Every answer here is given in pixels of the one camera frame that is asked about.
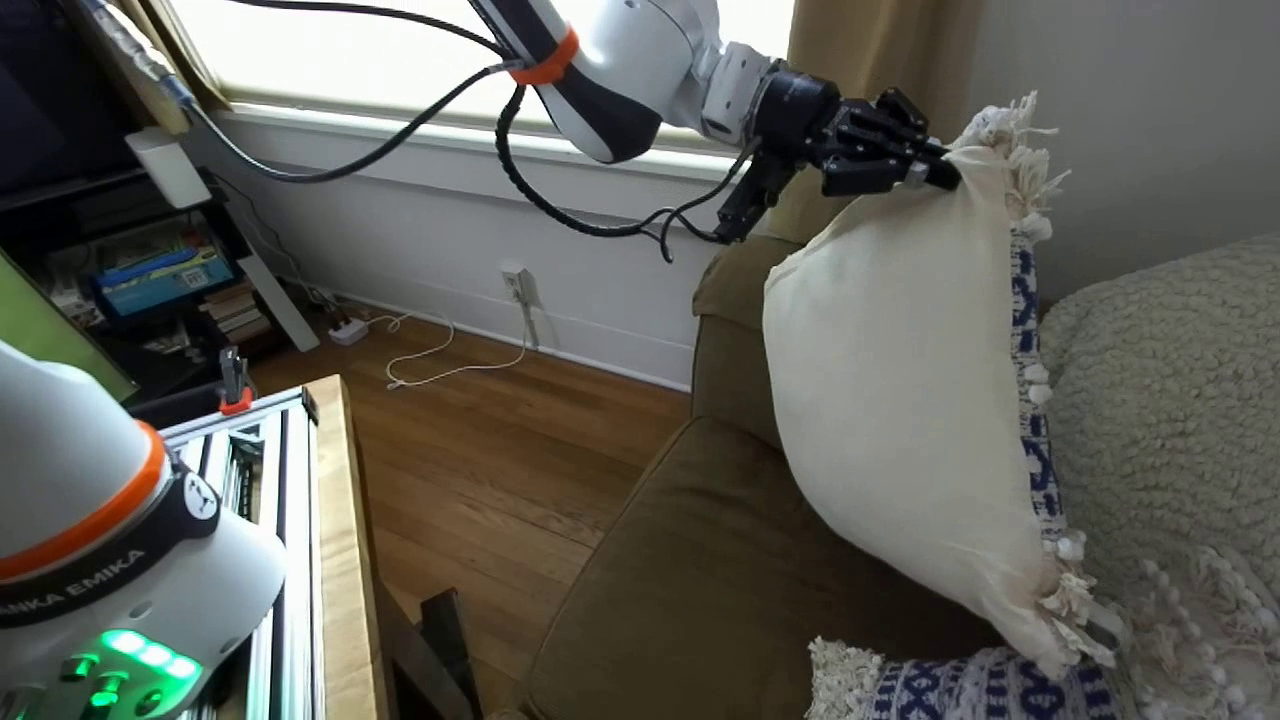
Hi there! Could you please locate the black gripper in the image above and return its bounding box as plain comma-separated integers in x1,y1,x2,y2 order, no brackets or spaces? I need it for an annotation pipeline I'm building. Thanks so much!
755,73,967,201

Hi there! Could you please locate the plain cream pillow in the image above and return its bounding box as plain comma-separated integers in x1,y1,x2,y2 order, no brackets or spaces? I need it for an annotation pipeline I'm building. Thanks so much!
760,92,1129,686

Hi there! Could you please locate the cream textured cushion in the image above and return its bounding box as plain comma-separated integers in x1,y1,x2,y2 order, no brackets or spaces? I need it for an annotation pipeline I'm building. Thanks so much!
1037,231,1280,642

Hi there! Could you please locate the brown upholstered sofa chair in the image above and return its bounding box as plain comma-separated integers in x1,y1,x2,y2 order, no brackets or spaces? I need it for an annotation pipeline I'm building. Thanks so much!
518,169,1280,720

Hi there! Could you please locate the blue white patterned pillow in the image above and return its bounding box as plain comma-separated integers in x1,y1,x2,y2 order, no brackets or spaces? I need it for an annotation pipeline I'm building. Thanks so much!
803,236,1280,720

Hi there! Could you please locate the wide beige curtain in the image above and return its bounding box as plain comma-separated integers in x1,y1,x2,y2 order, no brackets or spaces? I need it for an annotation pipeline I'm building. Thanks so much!
784,0,993,134

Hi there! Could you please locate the window with white blind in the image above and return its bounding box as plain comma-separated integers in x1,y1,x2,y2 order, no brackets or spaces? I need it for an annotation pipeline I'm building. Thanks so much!
163,0,800,190

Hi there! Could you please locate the white power strip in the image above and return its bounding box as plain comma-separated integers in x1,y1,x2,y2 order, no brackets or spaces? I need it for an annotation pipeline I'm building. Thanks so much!
326,307,382,353

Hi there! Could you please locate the white leaning board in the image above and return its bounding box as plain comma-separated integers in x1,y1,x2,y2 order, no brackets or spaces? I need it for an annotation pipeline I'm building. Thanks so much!
237,250,326,354

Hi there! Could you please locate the stack of books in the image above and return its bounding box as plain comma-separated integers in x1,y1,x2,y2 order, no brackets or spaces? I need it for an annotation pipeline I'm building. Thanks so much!
196,283,282,353

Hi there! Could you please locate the red clamp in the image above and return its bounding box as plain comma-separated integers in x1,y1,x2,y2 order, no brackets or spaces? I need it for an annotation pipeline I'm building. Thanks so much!
216,342,261,419

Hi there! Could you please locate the narrow beige curtain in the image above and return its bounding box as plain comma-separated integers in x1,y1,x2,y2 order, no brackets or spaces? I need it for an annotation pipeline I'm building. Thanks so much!
123,0,234,116

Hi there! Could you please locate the blue box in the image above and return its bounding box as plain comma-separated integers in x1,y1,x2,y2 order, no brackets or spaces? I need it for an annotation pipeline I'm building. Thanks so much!
92,236,239,320

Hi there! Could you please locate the green board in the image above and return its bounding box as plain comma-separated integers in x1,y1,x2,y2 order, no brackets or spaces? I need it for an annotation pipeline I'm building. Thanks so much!
0,242,141,406

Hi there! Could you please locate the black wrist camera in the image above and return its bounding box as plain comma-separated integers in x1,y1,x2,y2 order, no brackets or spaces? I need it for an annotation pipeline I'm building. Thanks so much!
713,134,809,246

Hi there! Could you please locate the white floor cable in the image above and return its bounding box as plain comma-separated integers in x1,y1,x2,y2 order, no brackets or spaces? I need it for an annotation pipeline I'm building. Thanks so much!
375,290,545,396

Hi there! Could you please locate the aluminium extrusion frame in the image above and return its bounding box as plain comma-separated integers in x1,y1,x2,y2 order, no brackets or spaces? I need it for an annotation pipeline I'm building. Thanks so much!
156,379,330,720

